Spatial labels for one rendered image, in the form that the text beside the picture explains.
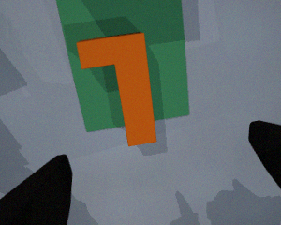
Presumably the orange l-shaped part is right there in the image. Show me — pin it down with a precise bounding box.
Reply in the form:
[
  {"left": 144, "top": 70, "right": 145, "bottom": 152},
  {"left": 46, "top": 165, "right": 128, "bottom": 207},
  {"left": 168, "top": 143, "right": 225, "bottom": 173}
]
[{"left": 77, "top": 33, "right": 155, "bottom": 146}]

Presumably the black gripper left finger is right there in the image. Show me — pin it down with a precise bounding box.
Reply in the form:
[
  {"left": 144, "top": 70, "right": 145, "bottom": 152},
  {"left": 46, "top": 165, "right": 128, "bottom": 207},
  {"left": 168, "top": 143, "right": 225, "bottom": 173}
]
[{"left": 0, "top": 154, "right": 73, "bottom": 225}]

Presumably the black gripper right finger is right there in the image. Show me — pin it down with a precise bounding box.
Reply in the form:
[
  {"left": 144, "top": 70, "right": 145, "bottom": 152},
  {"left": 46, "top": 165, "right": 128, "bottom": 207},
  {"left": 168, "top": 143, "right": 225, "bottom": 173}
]
[{"left": 248, "top": 120, "right": 281, "bottom": 188}]

